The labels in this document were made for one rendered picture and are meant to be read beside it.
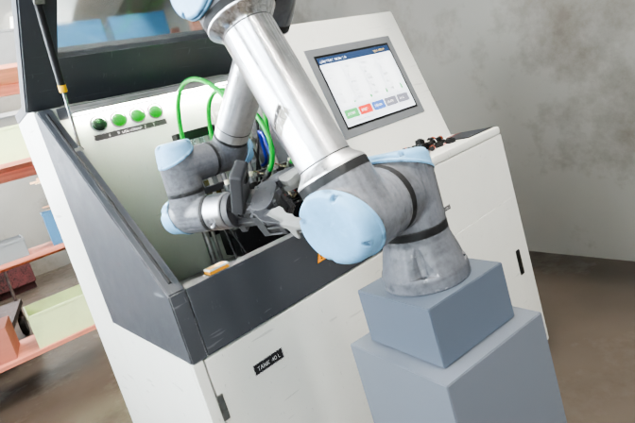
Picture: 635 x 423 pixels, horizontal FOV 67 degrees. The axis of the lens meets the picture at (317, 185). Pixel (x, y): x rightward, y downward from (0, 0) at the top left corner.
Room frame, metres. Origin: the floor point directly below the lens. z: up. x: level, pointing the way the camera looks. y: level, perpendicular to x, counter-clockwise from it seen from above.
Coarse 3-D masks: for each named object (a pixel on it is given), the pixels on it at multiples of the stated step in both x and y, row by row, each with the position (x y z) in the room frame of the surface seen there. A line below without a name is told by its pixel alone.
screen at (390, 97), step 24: (336, 48) 1.83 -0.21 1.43; (360, 48) 1.90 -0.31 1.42; (384, 48) 1.97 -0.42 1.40; (336, 72) 1.78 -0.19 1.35; (360, 72) 1.84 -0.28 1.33; (384, 72) 1.92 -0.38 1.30; (336, 96) 1.73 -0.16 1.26; (360, 96) 1.79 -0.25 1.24; (384, 96) 1.86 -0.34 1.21; (408, 96) 1.94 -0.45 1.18; (336, 120) 1.68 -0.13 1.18; (360, 120) 1.74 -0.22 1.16; (384, 120) 1.81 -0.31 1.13
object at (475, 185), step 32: (288, 32) 1.73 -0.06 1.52; (320, 32) 1.82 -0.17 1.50; (352, 32) 1.92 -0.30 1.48; (384, 32) 2.02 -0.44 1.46; (416, 64) 2.05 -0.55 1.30; (320, 96) 1.69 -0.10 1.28; (384, 128) 1.79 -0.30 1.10; (416, 128) 1.89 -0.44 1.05; (448, 160) 1.60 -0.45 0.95; (480, 160) 1.71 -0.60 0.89; (448, 192) 1.57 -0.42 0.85; (480, 192) 1.68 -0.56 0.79; (512, 192) 1.81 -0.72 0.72; (480, 224) 1.65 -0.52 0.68; (512, 224) 1.77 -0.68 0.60; (480, 256) 1.62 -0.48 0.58; (512, 256) 1.74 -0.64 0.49; (512, 288) 1.71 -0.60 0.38; (544, 320) 1.82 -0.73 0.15
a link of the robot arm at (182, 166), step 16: (176, 144) 0.95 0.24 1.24; (192, 144) 0.99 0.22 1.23; (208, 144) 1.02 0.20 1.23; (160, 160) 0.95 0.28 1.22; (176, 160) 0.94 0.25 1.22; (192, 160) 0.96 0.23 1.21; (208, 160) 0.99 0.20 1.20; (176, 176) 0.94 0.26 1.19; (192, 176) 0.95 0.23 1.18; (208, 176) 1.00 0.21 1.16; (176, 192) 0.94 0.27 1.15; (192, 192) 0.95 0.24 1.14
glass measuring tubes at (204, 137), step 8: (200, 128) 1.62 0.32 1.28; (176, 136) 1.57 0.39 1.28; (184, 136) 1.59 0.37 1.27; (192, 136) 1.60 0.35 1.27; (200, 136) 1.62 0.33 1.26; (208, 136) 1.65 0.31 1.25; (216, 176) 1.66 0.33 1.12; (208, 184) 1.61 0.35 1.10; (216, 192) 1.63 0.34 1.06; (208, 232) 1.57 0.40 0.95; (216, 232) 1.59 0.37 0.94
